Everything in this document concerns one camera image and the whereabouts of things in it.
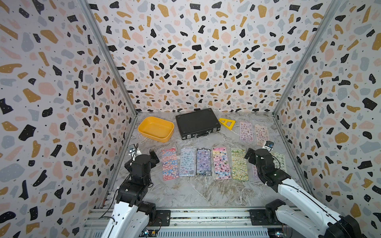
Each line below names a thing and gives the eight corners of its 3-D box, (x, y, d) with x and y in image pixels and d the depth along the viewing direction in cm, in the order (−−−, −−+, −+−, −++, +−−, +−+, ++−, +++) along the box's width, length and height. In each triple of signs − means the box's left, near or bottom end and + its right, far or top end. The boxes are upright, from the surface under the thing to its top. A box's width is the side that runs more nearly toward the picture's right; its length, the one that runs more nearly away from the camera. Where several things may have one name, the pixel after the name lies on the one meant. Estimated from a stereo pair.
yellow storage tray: (136, 136, 109) (133, 131, 104) (148, 120, 120) (145, 114, 115) (168, 145, 104) (166, 140, 99) (177, 127, 115) (176, 122, 110)
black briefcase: (183, 143, 106) (182, 138, 101) (175, 120, 119) (174, 115, 115) (220, 131, 113) (221, 126, 108) (208, 112, 126) (209, 106, 122)
